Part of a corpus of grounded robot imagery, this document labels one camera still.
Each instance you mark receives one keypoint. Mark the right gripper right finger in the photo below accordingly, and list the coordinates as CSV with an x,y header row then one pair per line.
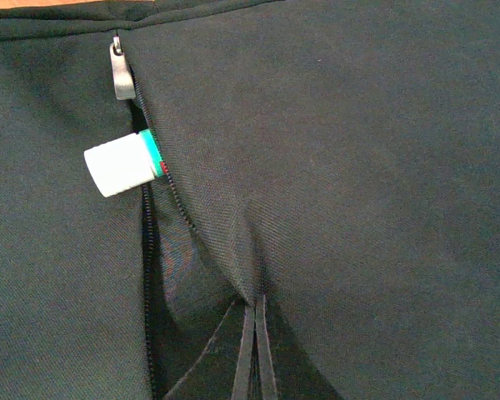
x,y
267,378

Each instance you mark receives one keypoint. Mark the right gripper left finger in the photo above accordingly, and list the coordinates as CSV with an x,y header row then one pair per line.
x,y
243,376

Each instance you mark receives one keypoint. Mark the black student backpack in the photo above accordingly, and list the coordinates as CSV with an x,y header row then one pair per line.
x,y
340,157

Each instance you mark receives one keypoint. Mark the white glue stick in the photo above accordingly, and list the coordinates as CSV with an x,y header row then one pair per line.
x,y
124,163

